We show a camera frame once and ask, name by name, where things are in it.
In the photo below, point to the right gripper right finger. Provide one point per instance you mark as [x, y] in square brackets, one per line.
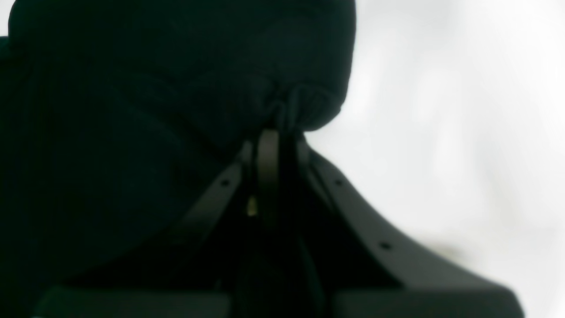
[374, 270]

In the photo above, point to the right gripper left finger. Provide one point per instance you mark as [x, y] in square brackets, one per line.
[138, 287]

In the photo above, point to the black T-shirt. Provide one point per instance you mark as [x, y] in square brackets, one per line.
[117, 114]

